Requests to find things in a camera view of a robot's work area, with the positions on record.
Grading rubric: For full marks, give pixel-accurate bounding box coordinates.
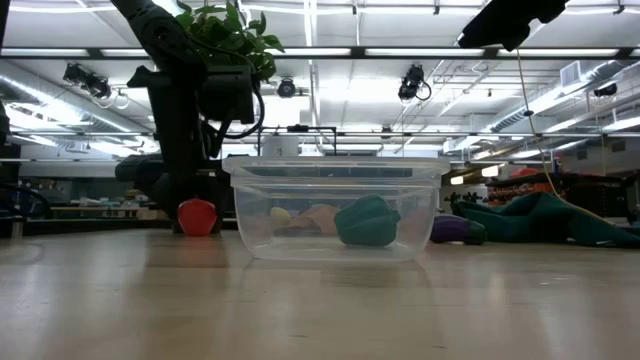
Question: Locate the green toy bell pepper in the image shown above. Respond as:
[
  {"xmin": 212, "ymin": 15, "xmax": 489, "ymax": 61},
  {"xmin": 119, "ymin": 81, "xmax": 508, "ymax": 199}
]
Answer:
[{"xmin": 333, "ymin": 193, "xmax": 402, "ymax": 248}]

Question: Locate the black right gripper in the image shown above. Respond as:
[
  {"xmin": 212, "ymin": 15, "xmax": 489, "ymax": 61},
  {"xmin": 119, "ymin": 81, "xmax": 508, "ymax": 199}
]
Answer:
[{"xmin": 457, "ymin": 0, "xmax": 571, "ymax": 52}]

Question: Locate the red toy bell pepper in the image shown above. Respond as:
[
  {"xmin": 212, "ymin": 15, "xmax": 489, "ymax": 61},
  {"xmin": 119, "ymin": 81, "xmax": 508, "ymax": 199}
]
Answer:
[{"xmin": 177, "ymin": 197, "xmax": 218, "ymax": 238}]

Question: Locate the dark storage shelf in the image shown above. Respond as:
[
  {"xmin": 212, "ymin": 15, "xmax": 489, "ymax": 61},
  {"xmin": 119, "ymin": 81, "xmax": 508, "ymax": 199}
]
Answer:
[{"xmin": 487, "ymin": 167, "xmax": 640, "ymax": 224}]

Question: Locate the yellow toy lemon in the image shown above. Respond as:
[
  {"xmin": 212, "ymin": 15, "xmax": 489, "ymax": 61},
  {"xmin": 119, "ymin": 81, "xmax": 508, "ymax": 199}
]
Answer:
[{"xmin": 269, "ymin": 206, "xmax": 293, "ymax": 227}]

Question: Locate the orange cloth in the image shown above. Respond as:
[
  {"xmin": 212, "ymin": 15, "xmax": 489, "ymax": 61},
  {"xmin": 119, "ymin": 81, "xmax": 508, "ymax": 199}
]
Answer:
[{"xmin": 273, "ymin": 203, "xmax": 341, "ymax": 238}]

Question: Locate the green leafy plant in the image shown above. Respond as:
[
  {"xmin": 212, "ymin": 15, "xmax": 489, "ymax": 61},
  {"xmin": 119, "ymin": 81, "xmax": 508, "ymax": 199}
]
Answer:
[{"xmin": 174, "ymin": 0, "xmax": 286, "ymax": 84}]

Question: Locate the dark green cloth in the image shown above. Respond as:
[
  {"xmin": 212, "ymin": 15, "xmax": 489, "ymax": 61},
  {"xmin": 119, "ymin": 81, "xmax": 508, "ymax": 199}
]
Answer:
[{"xmin": 451, "ymin": 191, "xmax": 640, "ymax": 250}]

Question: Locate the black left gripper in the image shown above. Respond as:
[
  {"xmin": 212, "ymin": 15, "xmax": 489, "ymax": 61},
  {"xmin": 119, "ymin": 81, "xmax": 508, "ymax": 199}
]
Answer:
[{"xmin": 114, "ymin": 64, "xmax": 206, "ymax": 222}]

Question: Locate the black aluminium table frame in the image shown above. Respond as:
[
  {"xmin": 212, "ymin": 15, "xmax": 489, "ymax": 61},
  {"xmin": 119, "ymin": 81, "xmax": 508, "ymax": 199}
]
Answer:
[{"xmin": 9, "ymin": 217, "xmax": 176, "ymax": 237}]

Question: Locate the clear plastic tupperware container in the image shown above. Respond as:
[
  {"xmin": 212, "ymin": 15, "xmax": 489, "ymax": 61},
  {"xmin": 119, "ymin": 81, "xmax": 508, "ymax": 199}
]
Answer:
[{"xmin": 221, "ymin": 155, "xmax": 451, "ymax": 262}]

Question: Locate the background workbench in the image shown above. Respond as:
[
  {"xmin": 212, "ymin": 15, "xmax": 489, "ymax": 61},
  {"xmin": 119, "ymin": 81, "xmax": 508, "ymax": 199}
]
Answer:
[{"xmin": 49, "ymin": 197, "xmax": 151, "ymax": 221}]

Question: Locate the white cylinder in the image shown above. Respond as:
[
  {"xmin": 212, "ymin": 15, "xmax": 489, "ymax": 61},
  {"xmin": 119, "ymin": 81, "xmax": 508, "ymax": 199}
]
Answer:
[{"xmin": 261, "ymin": 135, "xmax": 301, "ymax": 158}]

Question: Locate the silver ventilation duct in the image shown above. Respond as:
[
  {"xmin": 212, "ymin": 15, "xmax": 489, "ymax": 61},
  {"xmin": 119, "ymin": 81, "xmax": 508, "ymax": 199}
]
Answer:
[{"xmin": 489, "ymin": 59, "xmax": 640, "ymax": 134}]

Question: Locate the black metal stand frame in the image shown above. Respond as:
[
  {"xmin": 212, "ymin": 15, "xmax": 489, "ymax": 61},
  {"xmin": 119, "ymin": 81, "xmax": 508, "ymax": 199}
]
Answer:
[{"xmin": 257, "ymin": 123, "xmax": 338, "ymax": 157}]

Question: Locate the purple toy eggplant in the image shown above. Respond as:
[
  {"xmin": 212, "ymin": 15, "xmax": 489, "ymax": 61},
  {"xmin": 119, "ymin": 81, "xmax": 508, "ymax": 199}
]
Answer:
[{"xmin": 429, "ymin": 214, "xmax": 488, "ymax": 246}]

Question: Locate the thin yellow cable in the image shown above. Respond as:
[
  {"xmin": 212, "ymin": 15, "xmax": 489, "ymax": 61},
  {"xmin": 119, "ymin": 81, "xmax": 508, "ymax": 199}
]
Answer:
[{"xmin": 514, "ymin": 48, "xmax": 621, "ymax": 226}]

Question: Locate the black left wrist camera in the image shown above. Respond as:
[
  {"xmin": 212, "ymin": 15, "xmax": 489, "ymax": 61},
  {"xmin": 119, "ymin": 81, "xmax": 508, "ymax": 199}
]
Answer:
[{"xmin": 199, "ymin": 64, "xmax": 257, "ymax": 126}]

